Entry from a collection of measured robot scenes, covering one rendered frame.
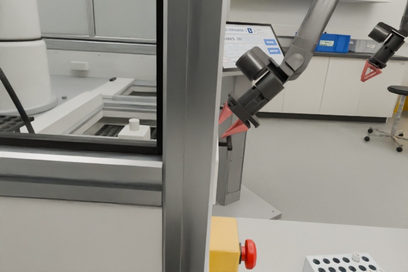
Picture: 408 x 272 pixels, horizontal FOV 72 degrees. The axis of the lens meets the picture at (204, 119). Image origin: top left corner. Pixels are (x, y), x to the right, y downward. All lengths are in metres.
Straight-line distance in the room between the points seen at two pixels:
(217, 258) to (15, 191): 0.26
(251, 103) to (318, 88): 3.28
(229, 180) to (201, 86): 1.70
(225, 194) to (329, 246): 1.28
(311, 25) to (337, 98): 3.36
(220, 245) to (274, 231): 0.29
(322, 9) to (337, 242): 0.53
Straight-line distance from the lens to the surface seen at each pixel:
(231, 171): 1.85
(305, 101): 3.93
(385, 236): 0.79
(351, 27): 4.76
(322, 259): 0.61
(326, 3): 0.79
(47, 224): 0.28
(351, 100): 4.19
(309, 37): 0.74
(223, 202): 1.95
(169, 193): 0.23
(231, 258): 0.41
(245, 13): 4.27
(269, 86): 0.69
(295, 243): 0.68
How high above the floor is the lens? 1.19
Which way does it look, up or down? 19 degrees down
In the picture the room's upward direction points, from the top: 3 degrees clockwise
